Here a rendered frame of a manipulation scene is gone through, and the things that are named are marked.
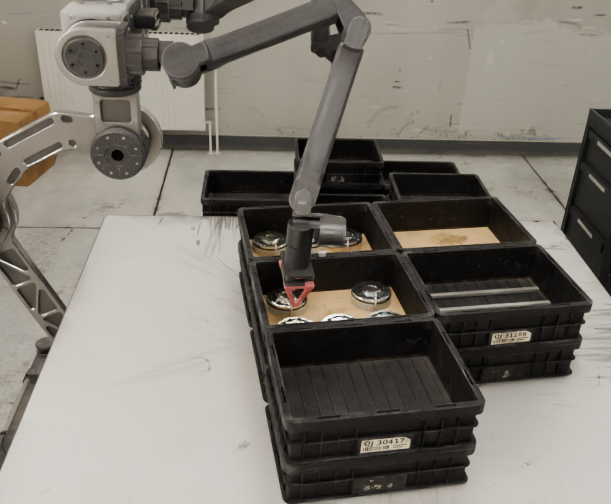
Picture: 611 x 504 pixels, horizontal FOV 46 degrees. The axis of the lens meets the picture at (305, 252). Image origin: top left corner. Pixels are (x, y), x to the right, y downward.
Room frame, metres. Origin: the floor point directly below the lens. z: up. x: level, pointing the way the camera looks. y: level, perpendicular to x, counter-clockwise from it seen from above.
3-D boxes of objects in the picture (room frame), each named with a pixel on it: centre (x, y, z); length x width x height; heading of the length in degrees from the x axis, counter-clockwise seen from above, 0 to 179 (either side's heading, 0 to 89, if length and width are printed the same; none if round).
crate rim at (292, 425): (1.19, -0.14, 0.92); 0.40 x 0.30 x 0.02; 102
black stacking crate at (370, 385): (1.19, -0.14, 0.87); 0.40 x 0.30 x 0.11; 102
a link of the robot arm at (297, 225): (1.40, 0.01, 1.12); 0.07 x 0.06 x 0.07; 93
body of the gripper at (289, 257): (1.40, 0.02, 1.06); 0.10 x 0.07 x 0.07; 10
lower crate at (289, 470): (1.19, -0.14, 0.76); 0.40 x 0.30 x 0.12; 102
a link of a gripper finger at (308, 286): (1.39, 0.02, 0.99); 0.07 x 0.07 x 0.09; 10
